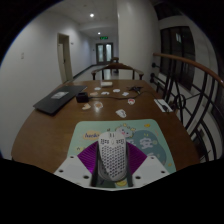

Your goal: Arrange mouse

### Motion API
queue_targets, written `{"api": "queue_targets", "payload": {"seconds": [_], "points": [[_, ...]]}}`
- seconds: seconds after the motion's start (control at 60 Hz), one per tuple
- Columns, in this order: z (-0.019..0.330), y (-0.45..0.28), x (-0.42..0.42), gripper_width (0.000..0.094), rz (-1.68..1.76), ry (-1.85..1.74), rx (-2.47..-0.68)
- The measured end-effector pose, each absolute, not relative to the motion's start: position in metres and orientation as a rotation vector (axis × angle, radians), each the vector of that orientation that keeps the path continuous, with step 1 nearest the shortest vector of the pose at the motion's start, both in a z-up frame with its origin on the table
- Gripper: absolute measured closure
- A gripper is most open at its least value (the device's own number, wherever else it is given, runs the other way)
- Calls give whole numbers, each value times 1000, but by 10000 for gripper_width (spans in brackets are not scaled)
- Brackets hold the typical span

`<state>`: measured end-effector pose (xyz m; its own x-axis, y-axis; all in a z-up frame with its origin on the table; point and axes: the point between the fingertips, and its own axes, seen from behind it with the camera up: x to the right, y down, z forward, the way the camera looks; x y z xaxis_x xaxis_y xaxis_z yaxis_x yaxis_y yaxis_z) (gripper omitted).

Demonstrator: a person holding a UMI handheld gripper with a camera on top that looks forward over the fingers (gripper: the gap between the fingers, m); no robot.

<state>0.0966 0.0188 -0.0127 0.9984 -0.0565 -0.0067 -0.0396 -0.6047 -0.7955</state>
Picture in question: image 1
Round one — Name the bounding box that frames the white booklet with black strip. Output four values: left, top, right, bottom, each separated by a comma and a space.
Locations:
153, 98, 174, 113

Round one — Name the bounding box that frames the open side door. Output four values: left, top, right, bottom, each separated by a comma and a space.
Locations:
57, 32, 74, 84

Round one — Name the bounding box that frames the green cartoon-print mouse pad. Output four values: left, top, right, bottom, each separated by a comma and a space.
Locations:
66, 118, 177, 188

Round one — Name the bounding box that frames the black closed laptop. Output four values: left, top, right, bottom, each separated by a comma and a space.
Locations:
32, 84, 88, 116

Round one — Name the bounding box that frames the glazed double door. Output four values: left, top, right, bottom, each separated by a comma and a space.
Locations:
95, 42, 114, 65

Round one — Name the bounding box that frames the brown wooden armchair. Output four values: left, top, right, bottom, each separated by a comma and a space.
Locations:
90, 63, 145, 81
109, 56, 120, 74

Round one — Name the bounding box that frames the black railing with wooden handrail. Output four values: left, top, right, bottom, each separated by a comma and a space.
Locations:
151, 52, 224, 163

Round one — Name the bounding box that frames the small white box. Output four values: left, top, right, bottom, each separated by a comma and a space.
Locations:
100, 80, 114, 88

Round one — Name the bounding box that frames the dark framed window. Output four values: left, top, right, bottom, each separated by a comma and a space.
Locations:
159, 26, 196, 91

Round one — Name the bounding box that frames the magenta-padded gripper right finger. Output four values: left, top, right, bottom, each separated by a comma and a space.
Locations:
125, 142, 171, 188

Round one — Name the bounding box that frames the small black box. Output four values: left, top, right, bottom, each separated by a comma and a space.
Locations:
75, 91, 90, 103

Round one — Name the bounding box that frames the white perforated computer mouse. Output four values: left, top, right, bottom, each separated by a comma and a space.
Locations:
96, 130, 128, 182

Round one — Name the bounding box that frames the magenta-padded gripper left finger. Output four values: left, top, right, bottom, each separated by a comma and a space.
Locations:
53, 141, 100, 188

